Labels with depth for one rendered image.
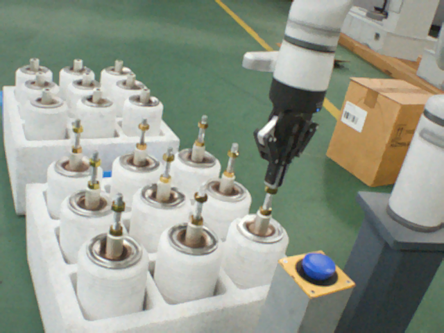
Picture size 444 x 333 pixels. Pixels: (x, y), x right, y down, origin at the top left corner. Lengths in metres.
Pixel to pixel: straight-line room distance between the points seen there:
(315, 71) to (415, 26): 3.33
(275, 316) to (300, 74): 0.31
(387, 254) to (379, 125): 0.85
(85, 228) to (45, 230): 0.11
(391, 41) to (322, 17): 3.25
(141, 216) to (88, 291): 0.17
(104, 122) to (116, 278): 0.56
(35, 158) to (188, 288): 0.53
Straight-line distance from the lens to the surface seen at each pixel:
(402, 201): 0.78
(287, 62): 0.61
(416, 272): 0.82
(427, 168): 0.75
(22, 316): 0.91
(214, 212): 0.79
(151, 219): 0.74
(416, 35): 3.94
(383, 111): 1.57
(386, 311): 0.85
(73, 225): 0.71
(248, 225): 0.74
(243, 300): 0.71
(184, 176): 0.88
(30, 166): 1.09
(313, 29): 0.60
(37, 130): 1.09
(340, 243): 1.26
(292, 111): 0.63
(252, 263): 0.72
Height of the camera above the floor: 0.65
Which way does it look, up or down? 27 degrees down
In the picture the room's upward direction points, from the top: 11 degrees clockwise
